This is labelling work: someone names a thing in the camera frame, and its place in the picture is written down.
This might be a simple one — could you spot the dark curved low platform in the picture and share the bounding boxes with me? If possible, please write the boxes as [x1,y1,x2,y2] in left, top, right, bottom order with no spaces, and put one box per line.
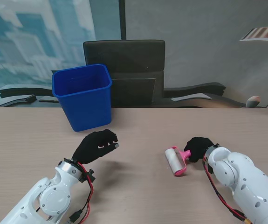
[0,84,55,107]
[163,82,248,108]

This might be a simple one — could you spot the red black arm cables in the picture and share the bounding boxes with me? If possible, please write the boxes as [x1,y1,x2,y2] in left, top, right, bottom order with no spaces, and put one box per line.
[202,155,253,224]
[66,162,95,224]

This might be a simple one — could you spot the pink lint roller handle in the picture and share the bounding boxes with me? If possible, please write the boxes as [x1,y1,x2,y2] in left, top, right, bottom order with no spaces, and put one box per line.
[168,146,192,177]

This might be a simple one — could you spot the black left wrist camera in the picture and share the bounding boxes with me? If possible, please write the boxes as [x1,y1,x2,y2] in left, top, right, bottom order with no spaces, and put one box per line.
[79,168,96,184]

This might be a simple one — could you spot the round beige knob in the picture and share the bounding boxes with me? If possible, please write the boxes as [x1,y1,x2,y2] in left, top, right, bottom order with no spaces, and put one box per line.
[245,95,261,108]

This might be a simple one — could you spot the white paper sheet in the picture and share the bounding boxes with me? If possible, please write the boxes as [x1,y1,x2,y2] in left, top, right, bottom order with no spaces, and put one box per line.
[171,92,213,102]

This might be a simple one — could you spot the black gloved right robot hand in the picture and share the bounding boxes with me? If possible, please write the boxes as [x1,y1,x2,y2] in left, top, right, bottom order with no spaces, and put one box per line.
[183,137,220,163]

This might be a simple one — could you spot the new white lint refill roll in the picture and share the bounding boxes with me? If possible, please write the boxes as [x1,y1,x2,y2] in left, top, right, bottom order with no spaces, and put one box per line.
[165,148,185,175]

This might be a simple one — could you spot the black office chair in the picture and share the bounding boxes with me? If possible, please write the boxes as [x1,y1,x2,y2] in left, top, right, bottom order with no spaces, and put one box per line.
[82,39,166,108]

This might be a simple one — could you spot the red black left arm cables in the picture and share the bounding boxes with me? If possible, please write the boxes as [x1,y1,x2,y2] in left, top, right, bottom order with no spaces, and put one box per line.
[66,162,95,224]

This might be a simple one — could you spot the black window post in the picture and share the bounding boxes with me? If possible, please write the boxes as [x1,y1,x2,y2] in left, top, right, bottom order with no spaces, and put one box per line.
[119,0,127,40]

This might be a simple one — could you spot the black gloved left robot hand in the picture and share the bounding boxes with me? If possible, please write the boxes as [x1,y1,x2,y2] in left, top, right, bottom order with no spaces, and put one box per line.
[72,129,120,165]

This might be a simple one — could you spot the red black right arm cables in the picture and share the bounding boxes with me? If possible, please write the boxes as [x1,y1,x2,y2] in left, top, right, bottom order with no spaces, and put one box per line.
[202,155,253,224]

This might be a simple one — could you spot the curved wooden shelf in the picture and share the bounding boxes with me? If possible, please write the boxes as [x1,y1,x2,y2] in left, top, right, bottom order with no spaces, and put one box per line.
[239,26,268,45]

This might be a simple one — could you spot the blue plastic bin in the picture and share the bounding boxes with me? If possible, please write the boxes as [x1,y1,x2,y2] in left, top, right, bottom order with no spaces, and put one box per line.
[52,64,113,133]

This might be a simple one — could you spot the grey paper sheet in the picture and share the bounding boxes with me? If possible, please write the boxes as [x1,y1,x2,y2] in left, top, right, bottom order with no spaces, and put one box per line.
[38,96,60,103]

